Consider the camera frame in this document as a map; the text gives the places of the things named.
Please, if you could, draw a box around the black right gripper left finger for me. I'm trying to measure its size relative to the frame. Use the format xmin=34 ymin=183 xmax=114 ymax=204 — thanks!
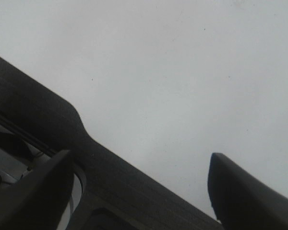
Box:
xmin=0 ymin=150 xmax=73 ymax=230

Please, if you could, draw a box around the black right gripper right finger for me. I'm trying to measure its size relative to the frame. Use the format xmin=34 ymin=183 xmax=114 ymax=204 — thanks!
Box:
xmin=207 ymin=153 xmax=288 ymax=230

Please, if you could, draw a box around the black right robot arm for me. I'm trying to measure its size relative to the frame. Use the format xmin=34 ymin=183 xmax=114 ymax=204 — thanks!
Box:
xmin=0 ymin=57 xmax=288 ymax=230

